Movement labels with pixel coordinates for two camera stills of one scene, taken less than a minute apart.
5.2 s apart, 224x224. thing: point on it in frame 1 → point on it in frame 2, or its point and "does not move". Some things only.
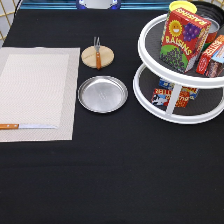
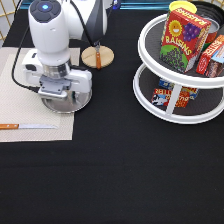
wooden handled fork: (97, 46) does not move
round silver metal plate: (103, 94) → (72, 103)
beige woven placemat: (38, 86) does not move
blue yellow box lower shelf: (168, 85) does not move
